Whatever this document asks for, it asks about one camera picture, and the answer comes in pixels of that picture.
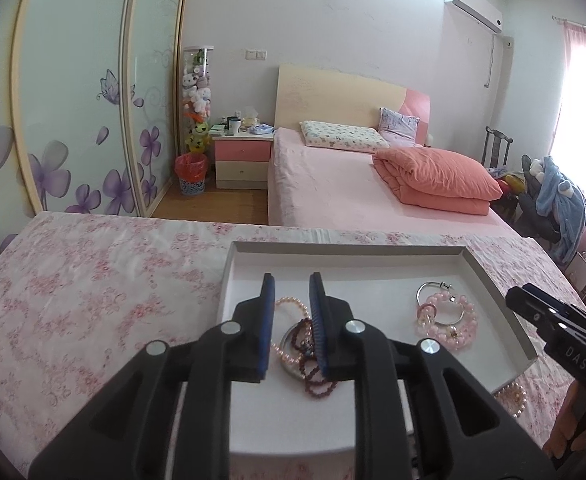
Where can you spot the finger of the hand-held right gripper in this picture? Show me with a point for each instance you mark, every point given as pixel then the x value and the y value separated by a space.
pixel 535 307

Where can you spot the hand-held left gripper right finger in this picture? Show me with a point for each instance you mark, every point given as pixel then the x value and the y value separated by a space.
pixel 317 320

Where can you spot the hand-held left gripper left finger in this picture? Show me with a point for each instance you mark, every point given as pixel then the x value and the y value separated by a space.
pixel 268 312

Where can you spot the silver cuff bangle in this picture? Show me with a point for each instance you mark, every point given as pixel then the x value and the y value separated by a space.
pixel 289 362

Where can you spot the grey cardboard tray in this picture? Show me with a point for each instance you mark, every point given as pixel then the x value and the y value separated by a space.
pixel 373 300

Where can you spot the silver hoop bangle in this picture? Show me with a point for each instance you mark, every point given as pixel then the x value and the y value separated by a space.
pixel 454 299

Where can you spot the person's right hand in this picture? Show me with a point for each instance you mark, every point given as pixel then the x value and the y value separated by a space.
pixel 565 435

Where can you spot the cardboard box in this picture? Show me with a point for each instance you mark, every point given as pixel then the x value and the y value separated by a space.
pixel 578 274

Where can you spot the grey office chair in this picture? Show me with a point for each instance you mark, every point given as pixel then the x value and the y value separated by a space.
pixel 535 210

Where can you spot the blue fleece garment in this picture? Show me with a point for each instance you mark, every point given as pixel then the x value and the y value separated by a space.
pixel 563 205

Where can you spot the pink bed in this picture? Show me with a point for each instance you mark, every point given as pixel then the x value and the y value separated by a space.
pixel 328 185

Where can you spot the pink and cream nightstand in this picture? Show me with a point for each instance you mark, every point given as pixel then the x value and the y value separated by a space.
pixel 243 160

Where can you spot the wastebasket with red bag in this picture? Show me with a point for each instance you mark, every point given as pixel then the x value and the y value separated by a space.
pixel 191 175

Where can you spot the folded orange quilt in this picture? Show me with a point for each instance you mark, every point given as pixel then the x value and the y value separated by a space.
pixel 438 180

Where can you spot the dark wooden chair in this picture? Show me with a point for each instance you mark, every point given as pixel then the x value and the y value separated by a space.
pixel 495 145

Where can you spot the pink floral tablecloth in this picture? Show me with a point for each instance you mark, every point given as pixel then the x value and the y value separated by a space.
pixel 98 285

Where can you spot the cream patterned pillow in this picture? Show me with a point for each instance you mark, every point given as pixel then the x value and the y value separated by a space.
pixel 343 136

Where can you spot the white mug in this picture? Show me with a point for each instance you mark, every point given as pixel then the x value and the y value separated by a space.
pixel 233 126

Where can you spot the pink curtain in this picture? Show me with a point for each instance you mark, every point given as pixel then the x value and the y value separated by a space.
pixel 585 110

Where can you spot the small lilac floral pillow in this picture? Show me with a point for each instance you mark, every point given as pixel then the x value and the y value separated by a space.
pixel 398 125

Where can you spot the beige and pink headboard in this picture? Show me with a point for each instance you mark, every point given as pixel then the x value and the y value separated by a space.
pixel 333 95

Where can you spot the plush toy display tower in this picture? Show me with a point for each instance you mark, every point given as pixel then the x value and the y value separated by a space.
pixel 198 95

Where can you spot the flower-print sliding wardrobe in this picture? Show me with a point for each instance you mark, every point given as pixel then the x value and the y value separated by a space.
pixel 73 100

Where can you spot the white air conditioner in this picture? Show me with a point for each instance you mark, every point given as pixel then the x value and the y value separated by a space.
pixel 475 7

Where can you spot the wall switch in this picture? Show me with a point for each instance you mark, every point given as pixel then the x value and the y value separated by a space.
pixel 256 53

